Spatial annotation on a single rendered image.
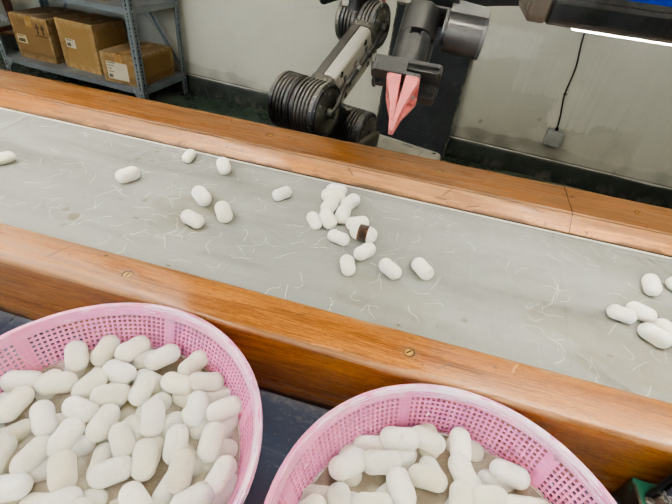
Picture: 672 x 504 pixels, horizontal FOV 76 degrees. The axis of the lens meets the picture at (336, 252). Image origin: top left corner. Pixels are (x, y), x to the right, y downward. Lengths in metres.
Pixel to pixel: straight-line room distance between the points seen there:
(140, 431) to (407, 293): 0.31
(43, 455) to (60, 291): 0.18
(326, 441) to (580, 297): 0.38
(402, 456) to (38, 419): 0.30
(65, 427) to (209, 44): 2.88
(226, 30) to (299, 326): 2.74
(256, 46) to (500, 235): 2.48
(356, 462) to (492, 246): 0.38
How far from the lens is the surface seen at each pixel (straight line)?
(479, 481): 0.42
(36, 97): 1.01
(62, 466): 0.41
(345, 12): 1.21
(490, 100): 2.64
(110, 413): 0.43
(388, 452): 0.40
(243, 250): 0.56
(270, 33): 2.92
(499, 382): 0.44
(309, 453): 0.37
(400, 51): 0.70
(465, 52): 0.74
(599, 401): 0.48
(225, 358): 0.43
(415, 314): 0.50
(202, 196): 0.63
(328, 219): 0.59
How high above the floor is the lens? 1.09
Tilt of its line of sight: 38 degrees down
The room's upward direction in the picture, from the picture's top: 7 degrees clockwise
